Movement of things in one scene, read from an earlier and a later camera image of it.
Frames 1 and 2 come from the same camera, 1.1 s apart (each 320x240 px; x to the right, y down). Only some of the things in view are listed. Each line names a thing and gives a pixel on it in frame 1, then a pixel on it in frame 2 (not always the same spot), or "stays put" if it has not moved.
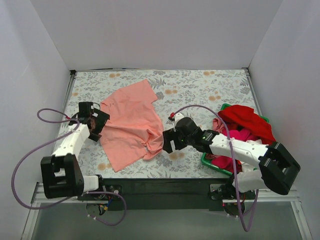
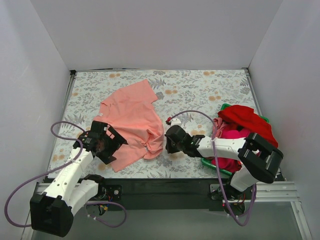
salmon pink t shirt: (134, 124) stays put
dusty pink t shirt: (217, 124) stays put
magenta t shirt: (227, 163) stays put
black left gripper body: (100, 122) to (110, 144)
